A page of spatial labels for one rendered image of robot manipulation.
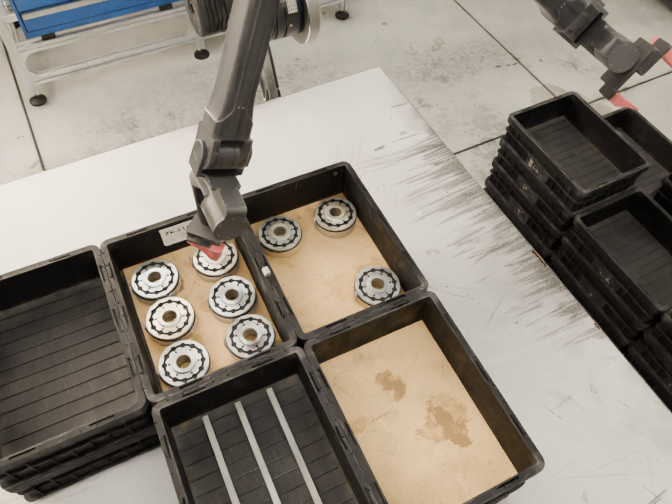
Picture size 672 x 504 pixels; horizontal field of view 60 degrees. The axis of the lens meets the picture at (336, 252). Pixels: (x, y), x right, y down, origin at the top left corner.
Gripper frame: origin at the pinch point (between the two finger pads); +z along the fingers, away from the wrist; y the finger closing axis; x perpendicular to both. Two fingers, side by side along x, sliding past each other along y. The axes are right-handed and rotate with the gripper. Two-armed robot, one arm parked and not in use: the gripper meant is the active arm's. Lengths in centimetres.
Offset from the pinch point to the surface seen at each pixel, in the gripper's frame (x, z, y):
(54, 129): 146, 109, 91
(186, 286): 11.8, 23.7, 0.3
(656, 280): -108, 67, 80
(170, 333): 8.1, 20.7, -12.4
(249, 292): -2.9, 20.6, 2.7
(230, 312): -1.3, 20.3, -3.4
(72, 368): 23.9, 23.9, -25.6
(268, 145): 19, 37, 59
